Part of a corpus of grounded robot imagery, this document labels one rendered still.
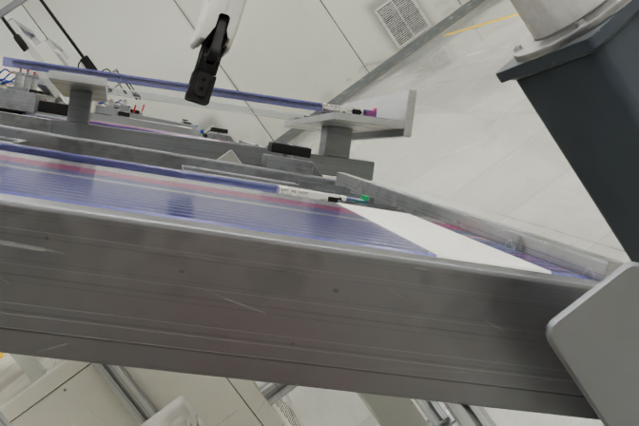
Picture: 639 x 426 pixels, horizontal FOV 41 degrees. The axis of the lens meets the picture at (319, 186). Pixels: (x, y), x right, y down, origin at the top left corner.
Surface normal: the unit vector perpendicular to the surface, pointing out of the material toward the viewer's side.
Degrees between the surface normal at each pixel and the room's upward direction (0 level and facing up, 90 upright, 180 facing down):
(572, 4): 90
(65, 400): 90
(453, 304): 90
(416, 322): 90
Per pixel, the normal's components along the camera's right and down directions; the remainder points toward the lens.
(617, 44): 0.44, -0.12
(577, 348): 0.18, 0.08
